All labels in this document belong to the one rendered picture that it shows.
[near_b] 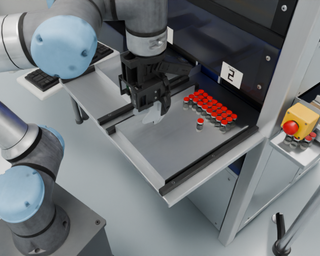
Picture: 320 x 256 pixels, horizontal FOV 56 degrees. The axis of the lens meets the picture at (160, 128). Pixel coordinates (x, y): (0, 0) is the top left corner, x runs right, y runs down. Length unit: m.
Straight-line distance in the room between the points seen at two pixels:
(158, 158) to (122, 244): 0.91
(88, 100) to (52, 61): 0.73
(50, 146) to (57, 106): 1.68
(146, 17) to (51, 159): 0.47
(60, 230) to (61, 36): 0.61
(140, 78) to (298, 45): 0.42
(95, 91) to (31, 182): 0.51
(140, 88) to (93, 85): 0.61
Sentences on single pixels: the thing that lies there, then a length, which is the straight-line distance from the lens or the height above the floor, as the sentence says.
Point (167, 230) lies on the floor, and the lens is 1.76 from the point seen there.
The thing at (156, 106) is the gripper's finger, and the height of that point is 1.16.
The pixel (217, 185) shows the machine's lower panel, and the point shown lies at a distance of 1.42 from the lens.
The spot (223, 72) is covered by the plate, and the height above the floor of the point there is 1.01.
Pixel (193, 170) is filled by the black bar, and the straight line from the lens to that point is 0.87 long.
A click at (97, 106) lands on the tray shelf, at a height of 0.88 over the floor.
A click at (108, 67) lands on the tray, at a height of 0.88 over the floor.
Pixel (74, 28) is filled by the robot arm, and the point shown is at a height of 1.42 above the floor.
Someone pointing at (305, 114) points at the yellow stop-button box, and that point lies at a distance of 0.92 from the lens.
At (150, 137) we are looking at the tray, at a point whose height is 0.88.
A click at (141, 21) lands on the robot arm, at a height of 1.37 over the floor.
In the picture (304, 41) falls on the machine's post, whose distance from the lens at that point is 0.82.
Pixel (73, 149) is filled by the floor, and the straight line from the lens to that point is 2.16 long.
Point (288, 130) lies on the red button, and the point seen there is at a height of 1.00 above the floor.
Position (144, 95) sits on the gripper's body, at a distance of 0.59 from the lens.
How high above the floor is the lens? 1.60
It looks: 47 degrees down
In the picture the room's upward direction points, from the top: straight up
